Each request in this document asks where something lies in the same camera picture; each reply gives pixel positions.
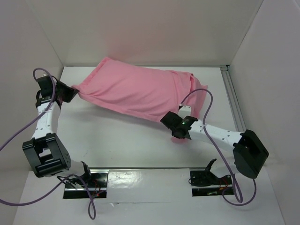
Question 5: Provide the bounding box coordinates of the pink pillowcase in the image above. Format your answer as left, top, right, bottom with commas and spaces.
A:
72, 58, 208, 122

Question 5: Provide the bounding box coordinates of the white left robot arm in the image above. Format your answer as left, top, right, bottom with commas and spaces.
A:
22, 76, 93, 187

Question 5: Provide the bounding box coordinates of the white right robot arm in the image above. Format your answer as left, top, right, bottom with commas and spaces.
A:
160, 112, 269, 179

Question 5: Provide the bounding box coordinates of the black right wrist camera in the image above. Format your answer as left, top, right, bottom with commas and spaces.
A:
181, 116, 198, 128

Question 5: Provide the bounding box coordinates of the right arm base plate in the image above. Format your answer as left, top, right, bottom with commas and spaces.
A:
188, 169, 234, 197

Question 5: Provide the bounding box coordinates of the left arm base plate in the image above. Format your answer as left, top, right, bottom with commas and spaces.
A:
63, 170, 109, 199

